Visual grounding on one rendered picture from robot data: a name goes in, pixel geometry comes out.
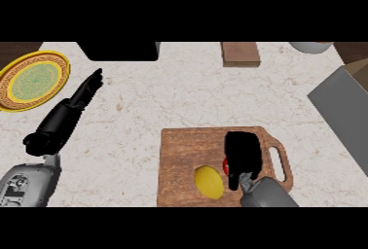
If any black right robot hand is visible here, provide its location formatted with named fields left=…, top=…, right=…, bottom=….
left=223, top=130, right=263, bottom=192

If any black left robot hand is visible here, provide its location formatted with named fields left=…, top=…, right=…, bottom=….
left=22, top=67, right=105, bottom=158

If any brown wooden cutting board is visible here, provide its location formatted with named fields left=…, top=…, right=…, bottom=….
left=155, top=125, right=294, bottom=208

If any grey cardboard box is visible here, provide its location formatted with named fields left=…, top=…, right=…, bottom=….
left=306, top=57, right=368, bottom=178

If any yellow lemon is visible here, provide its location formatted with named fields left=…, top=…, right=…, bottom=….
left=192, top=164, right=226, bottom=200

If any yellow patterned plate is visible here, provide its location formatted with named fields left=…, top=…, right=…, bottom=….
left=0, top=50, right=73, bottom=113

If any black appliance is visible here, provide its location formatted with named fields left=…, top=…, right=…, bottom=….
left=77, top=42, right=161, bottom=62

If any brown wooden block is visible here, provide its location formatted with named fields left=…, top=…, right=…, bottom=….
left=220, top=42, right=262, bottom=68

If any grey bowl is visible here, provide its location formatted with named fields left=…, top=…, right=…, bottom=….
left=288, top=42, right=334, bottom=54

